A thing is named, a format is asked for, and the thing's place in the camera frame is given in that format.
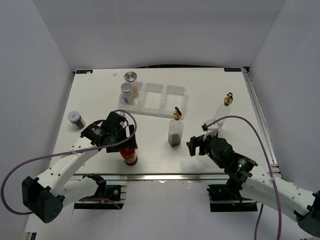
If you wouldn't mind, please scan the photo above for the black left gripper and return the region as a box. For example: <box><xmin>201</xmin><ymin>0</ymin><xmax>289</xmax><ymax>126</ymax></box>
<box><xmin>106</xmin><ymin>124</ymin><xmax>138</xmax><ymax>153</ymax></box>

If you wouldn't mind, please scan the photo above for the white blue-label silver-lid shaker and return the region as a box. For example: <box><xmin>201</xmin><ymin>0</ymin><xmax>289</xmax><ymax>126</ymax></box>
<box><xmin>120</xmin><ymin>82</ymin><xmax>135</xmax><ymax>106</ymax></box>

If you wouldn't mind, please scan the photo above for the beige powder silver-lid jar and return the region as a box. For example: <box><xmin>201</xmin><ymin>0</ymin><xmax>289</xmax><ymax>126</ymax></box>
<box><xmin>124</xmin><ymin>71</ymin><xmax>139</xmax><ymax>98</ymax></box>

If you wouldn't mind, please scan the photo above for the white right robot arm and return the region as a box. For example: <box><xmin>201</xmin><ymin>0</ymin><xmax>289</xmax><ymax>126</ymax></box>
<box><xmin>186</xmin><ymin>135</ymin><xmax>320</xmax><ymax>237</ymax></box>

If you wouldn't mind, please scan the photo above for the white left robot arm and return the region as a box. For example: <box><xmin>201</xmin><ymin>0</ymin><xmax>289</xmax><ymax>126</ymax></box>
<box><xmin>21</xmin><ymin>109</ymin><xmax>138</xmax><ymax>224</ymax></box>

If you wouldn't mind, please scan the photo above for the glass bottle with dark sauce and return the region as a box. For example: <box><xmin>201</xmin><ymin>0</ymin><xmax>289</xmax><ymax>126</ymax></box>
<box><xmin>168</xmin><ymin>106</ymin><xmax>184</xmax><ymax>148</ymax></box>

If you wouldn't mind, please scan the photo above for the white-lid dark spice jar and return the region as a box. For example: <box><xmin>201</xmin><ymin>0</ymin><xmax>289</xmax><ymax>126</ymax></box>
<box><xmin>67</xmin><ymin>110</ymin><xmax>86</xmax><ymax>130</ymax></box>

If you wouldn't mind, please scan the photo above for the red-cap brown sauce bottle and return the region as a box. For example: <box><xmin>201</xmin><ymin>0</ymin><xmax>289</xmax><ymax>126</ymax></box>
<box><xmin>119</xmin><ymin>148</ymin><xmax>138</xmax><ymax>166</ymax></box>

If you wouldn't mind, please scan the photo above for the clear glass oil bottle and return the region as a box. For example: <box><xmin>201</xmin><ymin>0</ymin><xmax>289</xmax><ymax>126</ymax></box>
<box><xmin>214</xmin><ymin>92</ymin><xmax>233</xmax><ymax>120</ymax></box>

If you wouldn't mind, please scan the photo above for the white three-compartment plastic tray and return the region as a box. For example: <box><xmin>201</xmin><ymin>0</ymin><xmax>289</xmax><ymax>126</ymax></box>
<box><xmin>118</xmin><ymin>81</ymin><xmax>187</xmax><ymax>119</ymax></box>

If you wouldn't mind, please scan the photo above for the left blue corner sticker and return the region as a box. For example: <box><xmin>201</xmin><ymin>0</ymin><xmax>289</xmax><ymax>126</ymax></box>
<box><xmin>75</xmin><ymin>69</ymin><xmax>93</xmax><ymax>75</ymax></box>

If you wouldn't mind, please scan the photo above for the blue corner sticker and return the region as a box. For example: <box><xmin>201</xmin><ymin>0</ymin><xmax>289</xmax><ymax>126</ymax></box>
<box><xmin>224</xmin><ymin>67</ymin><xmax>242</xmax><ymax>72</ymax></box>
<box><xmin>75</xmin><ymin>69</ymin><xmax>93</xmax><ymax>75</ymax></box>

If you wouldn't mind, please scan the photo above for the right blue corner sticker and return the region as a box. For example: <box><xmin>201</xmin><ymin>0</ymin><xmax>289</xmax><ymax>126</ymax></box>
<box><xmin>224</xmin><ymin>67</ymin><xmax>242</xmax><ymax>72</ymax></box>

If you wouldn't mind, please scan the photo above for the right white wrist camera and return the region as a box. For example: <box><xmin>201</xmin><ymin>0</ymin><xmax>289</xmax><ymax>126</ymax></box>
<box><xmin>201</xmin><ymin>119</ymin><xmax>221</xmax><ymax>140</ymax></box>

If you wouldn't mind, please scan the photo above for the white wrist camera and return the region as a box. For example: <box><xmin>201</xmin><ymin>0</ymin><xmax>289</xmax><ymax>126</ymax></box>
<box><xmin>201</xmin><ymin>119</ymin><xmax>221</xmax><ymax>140</ymax></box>
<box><xmin>116</xmin><ymin>111</ymin><xmax>127</xmax><ymax>120</ymax></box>

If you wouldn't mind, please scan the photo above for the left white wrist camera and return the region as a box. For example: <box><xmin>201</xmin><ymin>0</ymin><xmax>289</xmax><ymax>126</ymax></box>
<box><xmin>116</xmin><ymin>111</ymin><xmax>127</xmax><ymax>120</ymax></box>

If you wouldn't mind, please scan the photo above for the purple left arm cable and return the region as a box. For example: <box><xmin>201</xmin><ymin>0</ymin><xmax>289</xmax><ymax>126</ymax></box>
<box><xmin>0</xmin><ymin>109</ymin><xmax>138</xmax><ymax>216</ymax></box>

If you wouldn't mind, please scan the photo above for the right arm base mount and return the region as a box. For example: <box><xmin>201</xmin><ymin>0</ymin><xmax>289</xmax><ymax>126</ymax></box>
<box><xmin>207</xmin><ymin>184</ymin><xmax>258</xmax><ymax>213</ymax></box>

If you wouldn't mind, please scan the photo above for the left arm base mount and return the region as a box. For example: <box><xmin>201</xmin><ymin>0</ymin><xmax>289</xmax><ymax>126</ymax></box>
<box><xmin>74</xmin><ymin>174</ymin><xmax>127</xmax><ymax>210</ymax></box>

